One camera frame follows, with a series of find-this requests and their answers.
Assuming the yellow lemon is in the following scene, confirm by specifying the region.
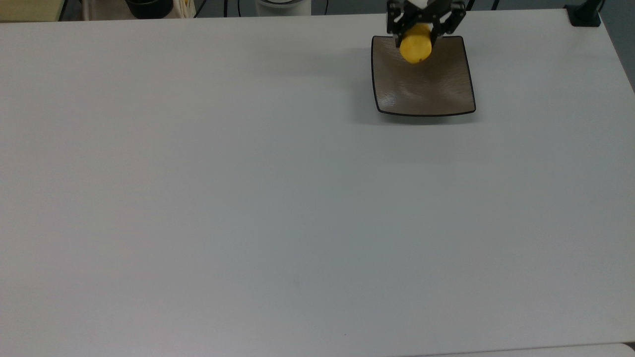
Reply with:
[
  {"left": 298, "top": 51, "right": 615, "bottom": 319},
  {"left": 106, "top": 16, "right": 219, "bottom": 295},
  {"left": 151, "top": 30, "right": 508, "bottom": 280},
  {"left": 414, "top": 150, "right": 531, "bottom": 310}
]
[{"left": 399, "top": 23, "right": 433, "bottom": 64}]

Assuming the brown square ceramic plate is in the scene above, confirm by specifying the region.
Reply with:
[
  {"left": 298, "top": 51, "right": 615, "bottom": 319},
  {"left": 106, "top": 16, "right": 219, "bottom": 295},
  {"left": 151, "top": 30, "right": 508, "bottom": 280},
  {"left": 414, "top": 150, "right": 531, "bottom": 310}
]
[{"left": 371, "top": 35, "right": 477, "bottom": 118}]

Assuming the black table clamp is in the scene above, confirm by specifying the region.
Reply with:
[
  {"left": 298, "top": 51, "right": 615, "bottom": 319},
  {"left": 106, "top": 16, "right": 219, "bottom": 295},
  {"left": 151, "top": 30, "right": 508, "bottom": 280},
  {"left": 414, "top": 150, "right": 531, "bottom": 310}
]
[{"left": 565, "top": 0, "right": 604, "bottom": 27}]

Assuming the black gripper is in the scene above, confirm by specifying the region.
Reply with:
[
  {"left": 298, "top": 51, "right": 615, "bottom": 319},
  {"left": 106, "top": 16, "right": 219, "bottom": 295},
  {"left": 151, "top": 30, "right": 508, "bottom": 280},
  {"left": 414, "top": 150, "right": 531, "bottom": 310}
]
[{"left": 386, "top": 0, "right": 467, "bottom": 49}]

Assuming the black bucket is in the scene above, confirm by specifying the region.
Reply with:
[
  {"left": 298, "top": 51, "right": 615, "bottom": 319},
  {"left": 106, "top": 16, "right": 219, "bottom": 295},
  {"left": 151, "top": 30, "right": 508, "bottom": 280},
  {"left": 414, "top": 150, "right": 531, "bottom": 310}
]
[{"left": 125, "top": 0, "right": 175, "bottom": 20}]

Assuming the yellowish wooden board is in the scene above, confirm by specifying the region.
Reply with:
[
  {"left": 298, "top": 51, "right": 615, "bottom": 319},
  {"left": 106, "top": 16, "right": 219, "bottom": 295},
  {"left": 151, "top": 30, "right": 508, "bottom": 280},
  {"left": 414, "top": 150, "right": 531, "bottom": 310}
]
[{"left": 0, "top": 0, "right": 68, "bottom": 23}]

